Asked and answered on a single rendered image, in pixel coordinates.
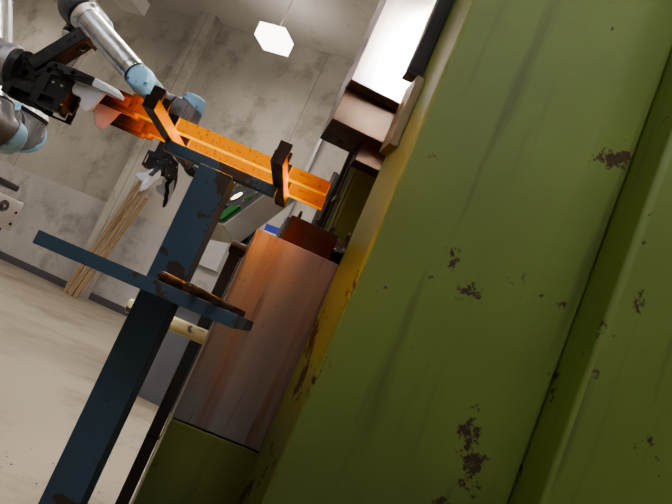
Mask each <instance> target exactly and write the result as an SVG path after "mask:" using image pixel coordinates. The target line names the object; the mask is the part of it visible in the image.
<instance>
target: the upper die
mask: <svg viewBox="0 0 672 504"><path fill-rule="evenodd" d="M395 114H396V111H395V110H393V109H391V108H389V107H387V106H385V105H383V104H381V103H379V102H377V101H375V100H373V99H371V98H369V97H367V96H365V95H363V94H361V93H359V92H357V91H355V90H353V89H351V88H349V87H346V88H345V90H344V91H343V93H342V94H341V96H340V98H339V99H338V101H337V103H336V104H335V106H334V107H333V109H332V111H331V113H330V116H329V118H328V120H327V122H326V125H325V127H324V129H323V131H322V134H321V136H320V139H322V140H324V141H326V142H328V143H331V144H333V145H335V146H337V147H339V148H341V149H343V150H345V151H347V152H349V153H351V154H353V155H354V153H355V151H356V149H357V147H358V145H359V144H360V143H361V142H362V141H363V140H366V141H368V142H370V143H372V144H374V145H376V146H378V147H380V148H381V146H382V144H383V141H384V139H385V137H386V134H387V132H388V130H389V127H390V125H391V123H392V121H393V118H394V116H395Z"/></svg>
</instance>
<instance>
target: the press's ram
mask: <svg viewBox="0 0 672 504"><path fill-rule="evenodd" d="M435 2H436V0H380V2H379V4H378V6H377V9H376V11H375V13H374V15H373V18H372V20H371V22H370V24H369V27H368V29H367V31H366V33H365V36H364V38H363V40H362V42H361V45H360V47H359V49H358V51H357V53H356V56H355V58H354V60H353V62H352V65H351V67H350V69H349V71H348V74H347V76H346V78H345V80H344V83H343V85H342V87H341V89H340V91H339V94H338V96H337V98H336V100H335V103H334V105H333V107H334V106H335V104H336V103H337V101H338V99H339V98H340V96H341V94H342V93H343V91H344V90H345V88H346V87H349V88H351V89H353V90H355V91H357V92H359V93H361V94H363V95H365V96H367V97H369V98H371V99H373V100H375V101H377V102H379V103H381V104H383V105H385V106H387V107H389V108H391V109H393V110H395V111H397V109H398V107H399V104H400V102H401V100H402V97H403V95H404V93H405V90H406V88H407V87H408V86H409V85H410V84H411V83H409V82H407V81H405V80H403V79H402V75H403V74H404V73H405V72H406V69H407V67H408V65H409V62H410V60H411V58H412V55H413V53H414V51H415V48H416V46H417V44H418V41H419V39H420V37H421V34H422V32H423V30H424V28H425V25H426V23H427V21H428V18H429V16H430V14H431V11H432V9H433V7H434V4H435ZM333 107H332V109H333ZM332 109H331V111H332Z"/></svg>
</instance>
